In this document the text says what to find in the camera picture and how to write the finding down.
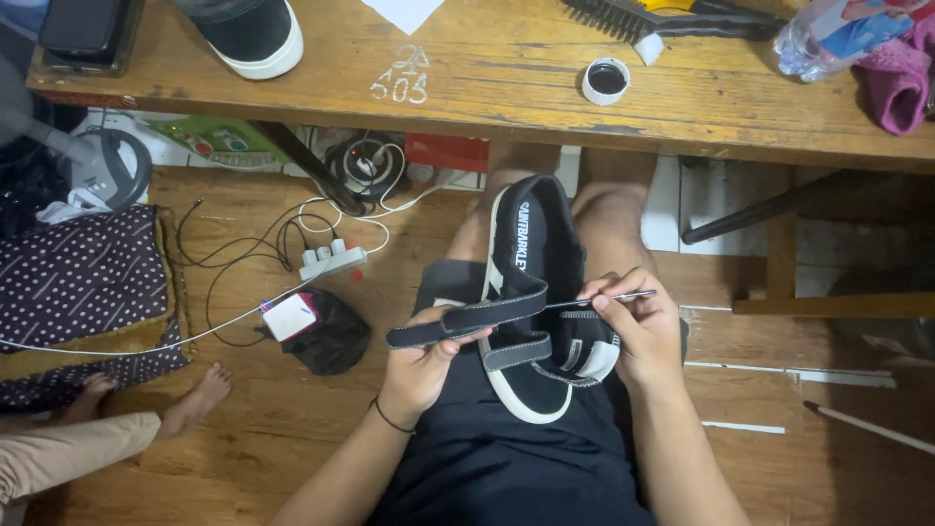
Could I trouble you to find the white cap with black polish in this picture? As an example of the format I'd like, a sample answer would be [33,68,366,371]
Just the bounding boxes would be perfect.
[581,57,631,108]

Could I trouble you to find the person's left leg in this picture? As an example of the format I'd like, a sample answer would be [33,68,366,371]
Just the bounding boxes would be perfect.
[445,142,563,265]

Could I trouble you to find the black wire brush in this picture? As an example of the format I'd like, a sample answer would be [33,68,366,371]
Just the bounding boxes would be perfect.
[560,0,788,45]

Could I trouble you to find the person's right leg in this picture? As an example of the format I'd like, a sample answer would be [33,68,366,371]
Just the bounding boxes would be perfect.
[569,149,659,275]

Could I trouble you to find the grey standing fan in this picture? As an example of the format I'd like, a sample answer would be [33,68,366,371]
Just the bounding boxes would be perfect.
[0,57,153,213]

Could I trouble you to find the black plastic bag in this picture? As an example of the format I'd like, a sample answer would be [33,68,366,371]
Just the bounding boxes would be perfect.
[255,286,373,377]

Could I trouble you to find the black wrist band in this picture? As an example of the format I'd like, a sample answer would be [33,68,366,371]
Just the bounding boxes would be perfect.
[368,395,417,435]

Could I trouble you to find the dark dotted cushion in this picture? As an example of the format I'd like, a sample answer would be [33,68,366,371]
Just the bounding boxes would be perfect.
[0,204,194,412]

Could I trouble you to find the black metal table leg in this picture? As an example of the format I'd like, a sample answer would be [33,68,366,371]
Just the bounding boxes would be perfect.
[250,120,368,218]

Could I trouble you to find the person's right hand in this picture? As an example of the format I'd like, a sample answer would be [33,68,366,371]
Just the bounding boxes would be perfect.
[576,266,685,396]

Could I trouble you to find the white stick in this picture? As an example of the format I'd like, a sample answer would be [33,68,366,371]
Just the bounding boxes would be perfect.
[803,399,935,458]

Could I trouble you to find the person's black shorts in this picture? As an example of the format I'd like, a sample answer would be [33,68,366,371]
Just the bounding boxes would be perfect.
[367,259,690,526]

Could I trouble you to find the clear plastic water bottle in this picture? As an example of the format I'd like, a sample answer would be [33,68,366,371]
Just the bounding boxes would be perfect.
[773,0,916,83]

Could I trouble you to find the small white block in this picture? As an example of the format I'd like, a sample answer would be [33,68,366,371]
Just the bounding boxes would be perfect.
[633,33,666,67]

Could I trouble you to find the white power strip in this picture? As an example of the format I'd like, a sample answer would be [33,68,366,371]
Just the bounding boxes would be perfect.
[299,237,369,283]

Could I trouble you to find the thin metal needle tool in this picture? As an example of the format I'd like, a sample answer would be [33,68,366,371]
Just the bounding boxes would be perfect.
[544,289,657,311]

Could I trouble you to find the person's left hand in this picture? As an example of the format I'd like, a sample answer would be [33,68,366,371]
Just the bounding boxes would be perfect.
[379,304,495,429]

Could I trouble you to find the white paper sheet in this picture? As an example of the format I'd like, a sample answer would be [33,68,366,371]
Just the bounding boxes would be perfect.
[361,0,446,37]

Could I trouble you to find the green cardboard box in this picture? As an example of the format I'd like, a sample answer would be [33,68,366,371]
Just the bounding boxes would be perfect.
[145,115,292,167]

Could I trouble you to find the white cable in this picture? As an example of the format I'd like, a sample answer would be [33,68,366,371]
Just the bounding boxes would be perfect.
[0,142,483,357]

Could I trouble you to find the black rectangular case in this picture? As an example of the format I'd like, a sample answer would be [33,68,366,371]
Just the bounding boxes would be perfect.
[38,0,145,78]

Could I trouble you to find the red box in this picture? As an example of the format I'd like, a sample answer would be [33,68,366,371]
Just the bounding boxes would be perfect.
[403,133,489,174]

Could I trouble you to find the pink knitted cloth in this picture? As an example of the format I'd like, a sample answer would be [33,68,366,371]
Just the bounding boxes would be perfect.
[850,13,935,137]

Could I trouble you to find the black suede shoe white sole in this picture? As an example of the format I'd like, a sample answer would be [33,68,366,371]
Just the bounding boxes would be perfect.
[171,0,305,80]

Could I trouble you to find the black cable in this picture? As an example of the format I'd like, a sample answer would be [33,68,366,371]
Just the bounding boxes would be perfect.
[175,197,340,349]

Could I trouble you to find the white crumpled cloth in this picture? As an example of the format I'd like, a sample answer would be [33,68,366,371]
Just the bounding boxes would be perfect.
[35,188,105,225]

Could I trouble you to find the black strap shoe white sole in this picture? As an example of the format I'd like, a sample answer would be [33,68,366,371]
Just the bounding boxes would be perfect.
[386,174,622,425]

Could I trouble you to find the black round cable reel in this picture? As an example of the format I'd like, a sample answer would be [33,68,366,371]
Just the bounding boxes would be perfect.
[323,131,411,204]

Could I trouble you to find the white small packet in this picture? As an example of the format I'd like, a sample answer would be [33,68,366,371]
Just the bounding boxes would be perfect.
[261,293,319,343]

